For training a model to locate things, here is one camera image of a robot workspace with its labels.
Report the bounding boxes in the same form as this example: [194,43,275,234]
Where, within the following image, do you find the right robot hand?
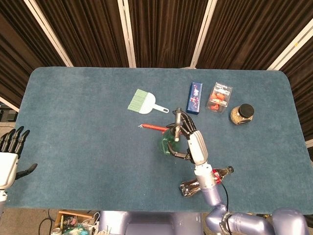
[167,113,209,165]

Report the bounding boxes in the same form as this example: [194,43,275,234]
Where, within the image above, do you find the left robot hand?
[0,126,38,189]

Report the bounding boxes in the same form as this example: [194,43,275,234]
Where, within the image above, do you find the green spray bottle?
[157,107,186,157]

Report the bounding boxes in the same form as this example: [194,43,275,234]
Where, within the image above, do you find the purple robot base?
[98,211,204,235]

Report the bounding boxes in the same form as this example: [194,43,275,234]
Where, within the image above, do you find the cola bottle with red label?
[180,165,235,197]

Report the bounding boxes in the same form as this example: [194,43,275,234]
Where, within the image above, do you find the red candle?
[138,123,183,135]

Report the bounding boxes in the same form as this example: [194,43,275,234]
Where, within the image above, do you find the blue rectangular box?
[185,82,203,115]

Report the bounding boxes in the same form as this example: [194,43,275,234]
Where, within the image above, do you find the clear box with red items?
[205,82,233,115]

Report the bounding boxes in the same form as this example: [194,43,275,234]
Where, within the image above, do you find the glass jar with black lid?
[230,103,255,126]

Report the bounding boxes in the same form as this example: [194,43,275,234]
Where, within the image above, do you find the green and white brush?
[127,89,170,115]

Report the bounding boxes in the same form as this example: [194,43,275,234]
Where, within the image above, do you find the cardboard box with clutter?
[54,210,101,235]

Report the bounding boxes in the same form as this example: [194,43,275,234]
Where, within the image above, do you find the blue table cloth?
[4,67,313,213]

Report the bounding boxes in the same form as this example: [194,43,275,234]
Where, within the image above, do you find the dark folding screen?
[0,0,313,142]

